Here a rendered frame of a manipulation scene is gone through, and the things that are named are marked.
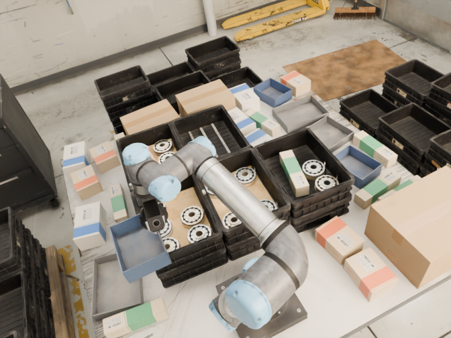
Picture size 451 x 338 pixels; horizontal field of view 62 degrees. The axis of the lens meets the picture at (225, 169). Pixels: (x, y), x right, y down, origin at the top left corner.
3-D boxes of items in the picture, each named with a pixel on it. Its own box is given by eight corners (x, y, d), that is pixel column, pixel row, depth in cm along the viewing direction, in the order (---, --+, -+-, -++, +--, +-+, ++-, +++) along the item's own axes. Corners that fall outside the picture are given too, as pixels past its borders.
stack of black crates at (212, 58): (231, 78, 366) (225, 35, 334) (245, 93, 346) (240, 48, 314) (193, 92, 358) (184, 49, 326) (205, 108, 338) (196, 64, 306)
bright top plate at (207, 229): (215, 239, 154) (215, 238, 154) (192, 249, 152) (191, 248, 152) (206, 221, 161) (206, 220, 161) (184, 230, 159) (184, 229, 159)
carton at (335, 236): (362, 250, 160) (364, 240, 154) (341, 265, 156) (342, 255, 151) (335, 225, 170) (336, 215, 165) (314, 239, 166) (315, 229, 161)
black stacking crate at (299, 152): (353, 198, 166) (356, 180, 157) (292, 222, 161) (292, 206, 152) (307, 144, 193) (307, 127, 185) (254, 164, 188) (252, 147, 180)
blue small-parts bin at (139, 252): (172, 263, 125) (166, 251, 120) (129, 284, 122) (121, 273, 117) (154, 220, 138) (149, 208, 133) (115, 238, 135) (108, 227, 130)
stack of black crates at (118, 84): (154, 107, 350) (139, 64, 318) (163, 125, 329) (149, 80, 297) (111, 123, 341) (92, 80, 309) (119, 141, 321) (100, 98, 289)
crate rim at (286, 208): (292, 209, 154) (292, 205, 152) (224, 237, 149) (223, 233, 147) (252, 150, 181) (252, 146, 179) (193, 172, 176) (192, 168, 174)
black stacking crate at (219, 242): (226, 249, 155) (223, 234, 147) (158, 278, 150) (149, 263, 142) (196, 186, 183) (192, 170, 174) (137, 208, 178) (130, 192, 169)
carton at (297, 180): (279, 161, 184) (279, 152, 180) (291, 158, 184) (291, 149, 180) (295, 197, 167) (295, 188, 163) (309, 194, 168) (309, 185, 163)
